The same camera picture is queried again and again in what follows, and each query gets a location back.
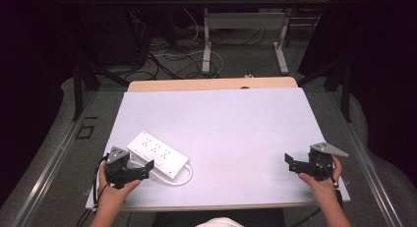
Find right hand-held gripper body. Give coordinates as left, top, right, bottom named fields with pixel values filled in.
left=307, top=142, right=349, bottom=183

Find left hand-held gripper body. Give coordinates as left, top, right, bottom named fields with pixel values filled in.
left=104, top=145, right=133, bottom=190

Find white power strip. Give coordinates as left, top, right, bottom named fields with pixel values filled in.
left=126, top=131, right=190, bottom=181

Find white power strip cable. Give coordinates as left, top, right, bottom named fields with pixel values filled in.
left=130, top=156, right=194, bottom=187

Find person's right hand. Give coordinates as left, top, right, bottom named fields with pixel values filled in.
left=298, top=154, right=344, bottom=202

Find person's left hand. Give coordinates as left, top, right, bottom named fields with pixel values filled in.
left=96, top=161, right=142, bottom=211

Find person's dark trousers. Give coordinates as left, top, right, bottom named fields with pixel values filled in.
left=152, top=208, right=287, bottom=227

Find pale lilac table mat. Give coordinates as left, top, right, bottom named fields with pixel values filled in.
left=86, top=86, right=351, bottom=211

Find black metal stand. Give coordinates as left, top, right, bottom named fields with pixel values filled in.
left=296, top=54, right=354, bottom=124
left=71, top=54, right=131, bottom=122

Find person's white shirt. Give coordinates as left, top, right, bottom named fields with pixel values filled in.
left=196, top=216, right=246, bottom=227

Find wooden table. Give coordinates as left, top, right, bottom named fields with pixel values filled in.
left=86, top=76, right=351, bottom=213

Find dark curtain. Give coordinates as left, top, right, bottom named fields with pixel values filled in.
left=296, top=0, right=417, bottom=189
left=0, top=0, right=83, bottom=208

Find white desk with metal legs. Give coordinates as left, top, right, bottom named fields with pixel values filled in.
left=182, top=0, right=332, bottom=76

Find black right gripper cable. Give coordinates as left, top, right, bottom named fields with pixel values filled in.
left=290, top=157, right=344, bottom=227

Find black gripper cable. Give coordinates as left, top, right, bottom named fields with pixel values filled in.
left=290, top=157, right=344, bottom=227
left=76, top=153, right=110, bottom=227

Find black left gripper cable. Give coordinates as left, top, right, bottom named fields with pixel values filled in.
left=76, top=153, right=110, bottom=227

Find black floor socket frame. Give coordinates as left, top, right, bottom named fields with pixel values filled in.
left=75, top=124, right=96, bottom=141

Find aluminium floor rail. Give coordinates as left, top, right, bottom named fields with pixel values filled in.
left=328, top=88, right=402, bottom=227
left=9, top=88, right=99, bottom=227

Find black floor cables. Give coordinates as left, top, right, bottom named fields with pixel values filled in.
left=126, top=7, right=273, bottom=82

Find white floor cable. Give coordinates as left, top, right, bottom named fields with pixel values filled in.
left=152, top=7, right=225, bottom=80

